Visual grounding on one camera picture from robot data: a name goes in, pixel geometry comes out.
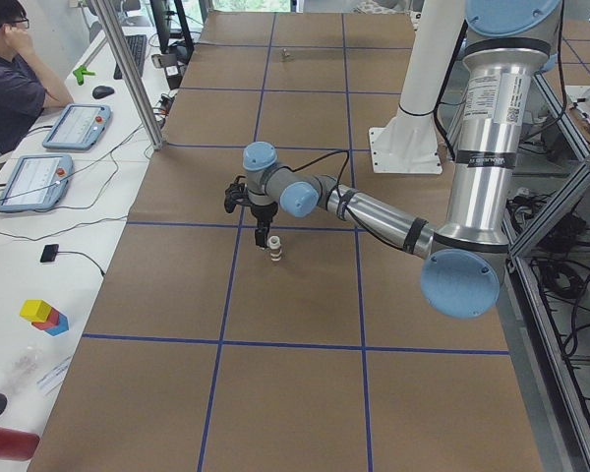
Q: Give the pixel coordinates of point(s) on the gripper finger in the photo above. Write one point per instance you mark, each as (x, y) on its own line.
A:
(265, 234)
(259, 236)

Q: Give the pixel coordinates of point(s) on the black monitor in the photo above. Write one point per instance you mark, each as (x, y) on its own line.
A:
(172, 29)

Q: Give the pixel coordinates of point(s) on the seated person dark shirt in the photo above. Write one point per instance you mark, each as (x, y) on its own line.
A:
(27, 85)

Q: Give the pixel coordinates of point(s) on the red cylinder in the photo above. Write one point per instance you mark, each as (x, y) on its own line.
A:
(17, 445)

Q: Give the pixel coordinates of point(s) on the black computer mouse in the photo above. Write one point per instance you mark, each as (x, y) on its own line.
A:
(101, 92)

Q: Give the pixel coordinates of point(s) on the yellow block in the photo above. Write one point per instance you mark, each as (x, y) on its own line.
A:
(35, 311)

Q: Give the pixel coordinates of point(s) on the white PPR ball valve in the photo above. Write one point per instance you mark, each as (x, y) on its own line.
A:
(275, 248)

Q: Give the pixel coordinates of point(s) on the small black box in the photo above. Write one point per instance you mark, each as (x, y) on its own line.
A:
(49, 253)

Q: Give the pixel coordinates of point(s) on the aluminium frame post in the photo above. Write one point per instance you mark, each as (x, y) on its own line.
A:
(105, 11)

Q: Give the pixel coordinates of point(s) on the green plastic clamp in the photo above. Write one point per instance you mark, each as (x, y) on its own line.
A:
(80, 74)

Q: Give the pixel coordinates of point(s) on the far teach pendant tablet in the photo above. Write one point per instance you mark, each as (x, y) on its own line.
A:
(78, 128)

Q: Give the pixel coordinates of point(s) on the black keyboard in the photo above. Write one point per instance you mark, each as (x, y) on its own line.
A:
(137, 47)

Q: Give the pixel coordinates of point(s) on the near teach pendant tablet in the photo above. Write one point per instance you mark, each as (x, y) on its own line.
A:
(38, 182)

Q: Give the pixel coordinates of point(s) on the clear plastic bag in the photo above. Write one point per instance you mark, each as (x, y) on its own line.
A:
(22, 369)

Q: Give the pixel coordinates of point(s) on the red block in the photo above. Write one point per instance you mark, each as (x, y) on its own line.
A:
(46, 322)

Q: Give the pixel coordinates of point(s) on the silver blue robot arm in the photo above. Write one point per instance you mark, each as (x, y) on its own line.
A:
(507, 43)

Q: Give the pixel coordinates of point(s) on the white camera mast with base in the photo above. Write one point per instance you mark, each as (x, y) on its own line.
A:
(408, 144)

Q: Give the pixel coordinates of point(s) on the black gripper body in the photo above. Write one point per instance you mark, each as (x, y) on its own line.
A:
(264, 212)

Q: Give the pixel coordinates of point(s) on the teach pendant tablet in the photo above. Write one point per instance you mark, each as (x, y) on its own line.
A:
(78, 128)
(38, 182)

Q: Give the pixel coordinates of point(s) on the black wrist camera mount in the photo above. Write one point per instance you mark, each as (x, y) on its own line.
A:
(236, 195)

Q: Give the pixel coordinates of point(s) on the blue block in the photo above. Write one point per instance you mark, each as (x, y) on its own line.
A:
(61, 328)

